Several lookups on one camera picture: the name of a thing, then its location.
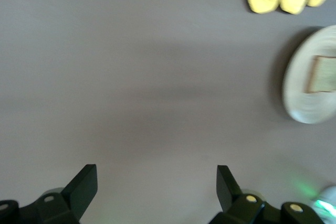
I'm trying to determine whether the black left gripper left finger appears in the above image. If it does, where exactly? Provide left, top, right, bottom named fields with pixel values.
left=0, top=164, right=98, bottom=224

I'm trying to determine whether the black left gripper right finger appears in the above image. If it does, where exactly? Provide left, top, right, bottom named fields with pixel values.
left=209, top=165, right=325, bottom=224

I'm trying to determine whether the round pale wooden plate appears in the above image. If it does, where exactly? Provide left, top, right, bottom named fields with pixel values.
left=282, top=24, right=336, bottom=125

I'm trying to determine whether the slice of brown-crust toast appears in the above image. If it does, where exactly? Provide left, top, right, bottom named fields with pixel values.
left=306, top=55, right=336, bottom=94

